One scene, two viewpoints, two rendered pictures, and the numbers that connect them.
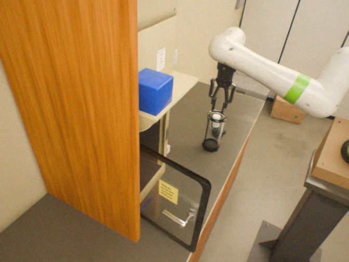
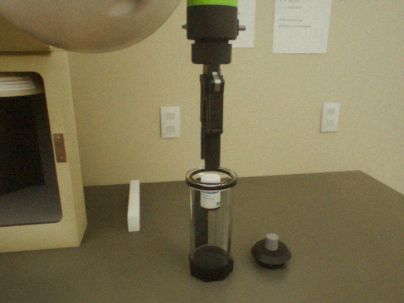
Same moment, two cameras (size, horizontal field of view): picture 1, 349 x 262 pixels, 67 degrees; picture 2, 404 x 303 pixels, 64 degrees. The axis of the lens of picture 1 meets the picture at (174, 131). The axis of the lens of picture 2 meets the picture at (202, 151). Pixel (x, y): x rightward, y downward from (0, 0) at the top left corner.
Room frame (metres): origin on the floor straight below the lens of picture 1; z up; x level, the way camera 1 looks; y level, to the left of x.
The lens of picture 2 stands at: (0.82, -0.74, 1.41)
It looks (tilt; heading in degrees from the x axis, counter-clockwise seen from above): 17 degrees down; 57
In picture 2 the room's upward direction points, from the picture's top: straight up
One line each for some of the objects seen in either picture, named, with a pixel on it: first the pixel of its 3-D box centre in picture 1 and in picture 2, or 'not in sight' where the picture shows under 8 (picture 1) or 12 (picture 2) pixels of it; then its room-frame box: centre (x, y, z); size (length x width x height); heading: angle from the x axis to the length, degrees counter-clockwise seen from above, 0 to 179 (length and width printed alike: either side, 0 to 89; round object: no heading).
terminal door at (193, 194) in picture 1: (164, 200); not in sight; (0.57, 0.01, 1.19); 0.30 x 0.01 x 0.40; 58
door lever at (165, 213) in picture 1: (177, 215); not in sight; (0.51, -0.04, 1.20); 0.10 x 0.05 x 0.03; 58
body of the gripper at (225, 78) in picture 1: (224, 79); (211, 67); (1.17, -0.22, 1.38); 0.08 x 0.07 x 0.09; 65
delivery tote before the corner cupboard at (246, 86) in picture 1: (245, 93); not in sight; (3.30, -0.96, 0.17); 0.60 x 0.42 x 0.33; 64
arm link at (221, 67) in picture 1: (227, 64); (214, 26); (1.18, -0.22, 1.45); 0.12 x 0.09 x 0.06; 155
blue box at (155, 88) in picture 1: (150, 91); not in sight; (0.69, 0.08, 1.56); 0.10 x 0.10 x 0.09; 66
